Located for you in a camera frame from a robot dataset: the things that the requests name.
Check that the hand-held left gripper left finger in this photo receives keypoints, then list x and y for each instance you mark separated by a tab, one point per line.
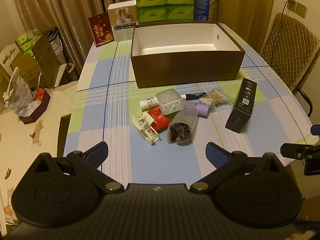
96	153

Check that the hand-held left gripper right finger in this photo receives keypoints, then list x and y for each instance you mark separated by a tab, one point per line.
216	153

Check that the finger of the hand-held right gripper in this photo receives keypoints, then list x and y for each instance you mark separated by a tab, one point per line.
291	151
315	130

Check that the translucent plastic container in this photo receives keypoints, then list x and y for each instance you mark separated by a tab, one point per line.
186	116

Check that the bag of cotton swabs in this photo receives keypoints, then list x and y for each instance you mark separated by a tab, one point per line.
217	97

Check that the white hair claw clip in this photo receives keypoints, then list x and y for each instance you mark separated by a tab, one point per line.
147	130

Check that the black product box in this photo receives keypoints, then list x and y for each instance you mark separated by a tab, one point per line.
243	100

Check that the clear cotton swab box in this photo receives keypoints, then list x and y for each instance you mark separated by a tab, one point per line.
170	102

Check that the white pill bottle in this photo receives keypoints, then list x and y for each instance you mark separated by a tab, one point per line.
148	103

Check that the brown cardboard storage box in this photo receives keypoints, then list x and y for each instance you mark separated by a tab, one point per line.
175	67

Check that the checked cloth desktop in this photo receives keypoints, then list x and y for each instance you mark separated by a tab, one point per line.
150	160

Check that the bag of dark dried flowers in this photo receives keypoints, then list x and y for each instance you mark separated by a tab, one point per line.
178	133

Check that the purple plastic bottle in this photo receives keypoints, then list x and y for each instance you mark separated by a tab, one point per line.
201	108

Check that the dark green tube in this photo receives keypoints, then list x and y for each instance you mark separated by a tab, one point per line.
195	95

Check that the cream floral cloth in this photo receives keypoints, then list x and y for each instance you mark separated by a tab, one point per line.
30	150

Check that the red plastic clip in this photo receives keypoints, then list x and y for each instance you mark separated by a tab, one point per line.
158	117

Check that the dark red tray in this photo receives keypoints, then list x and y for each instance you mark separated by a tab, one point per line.
37	110

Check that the orange item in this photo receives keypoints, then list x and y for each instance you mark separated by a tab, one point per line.
40	93

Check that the chair with quilted cover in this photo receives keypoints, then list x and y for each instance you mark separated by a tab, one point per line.
287	50

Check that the white furniture piece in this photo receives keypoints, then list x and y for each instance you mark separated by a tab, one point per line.
65	71

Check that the thin metal stick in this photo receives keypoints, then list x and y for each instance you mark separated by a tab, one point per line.
39	81

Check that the silver foil bag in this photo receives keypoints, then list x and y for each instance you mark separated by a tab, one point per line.
18	95

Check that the large brown cardboard box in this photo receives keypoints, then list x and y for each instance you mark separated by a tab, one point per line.
47	60

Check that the small brown cardboard box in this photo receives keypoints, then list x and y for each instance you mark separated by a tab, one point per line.
25	67

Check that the stack of metal basins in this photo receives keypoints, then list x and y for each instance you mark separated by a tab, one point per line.
56	47

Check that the red gift box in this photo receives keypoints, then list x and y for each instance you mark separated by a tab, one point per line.
101	30

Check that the white product box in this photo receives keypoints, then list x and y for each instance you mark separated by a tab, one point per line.
122	30

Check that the white carved chair back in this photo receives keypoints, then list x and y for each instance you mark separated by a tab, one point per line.
8	55

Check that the green tissue pack bundle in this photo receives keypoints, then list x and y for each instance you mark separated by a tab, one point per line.
26	41

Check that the wooden door panel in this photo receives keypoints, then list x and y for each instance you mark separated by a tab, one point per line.
245	5

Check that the beige curtain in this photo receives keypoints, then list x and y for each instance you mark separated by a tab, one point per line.
62	5

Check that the blue printed carton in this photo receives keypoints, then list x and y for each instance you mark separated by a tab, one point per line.
200	0

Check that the stack of green tissue packs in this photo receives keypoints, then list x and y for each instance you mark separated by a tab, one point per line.
152	0

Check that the wall socket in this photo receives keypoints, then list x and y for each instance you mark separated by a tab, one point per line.
301	10
292	5

